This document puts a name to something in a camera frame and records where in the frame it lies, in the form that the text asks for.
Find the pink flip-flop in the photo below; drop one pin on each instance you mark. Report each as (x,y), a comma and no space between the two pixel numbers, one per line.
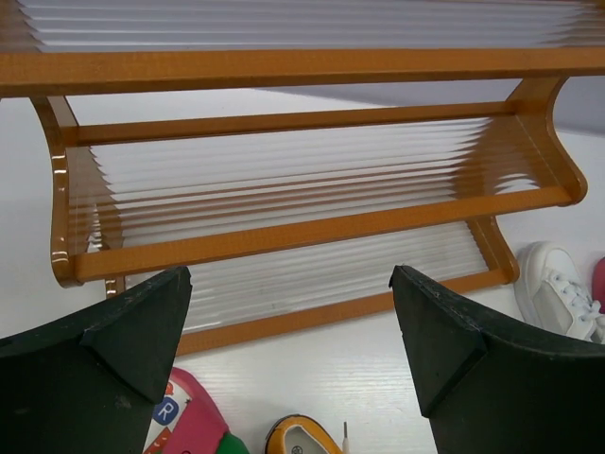
(187,420)

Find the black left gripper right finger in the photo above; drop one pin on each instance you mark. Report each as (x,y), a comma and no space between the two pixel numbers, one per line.
(488,383)

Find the orange sneaker one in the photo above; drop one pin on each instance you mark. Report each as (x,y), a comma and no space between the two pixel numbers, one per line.
(301,434)

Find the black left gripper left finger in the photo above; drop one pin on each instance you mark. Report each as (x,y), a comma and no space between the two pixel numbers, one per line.
(89,382)

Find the orange wooden shoe shelf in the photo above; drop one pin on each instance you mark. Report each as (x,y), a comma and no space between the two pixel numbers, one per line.
(291,153)

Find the white sneaker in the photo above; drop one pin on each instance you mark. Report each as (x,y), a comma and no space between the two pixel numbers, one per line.
(551,294)

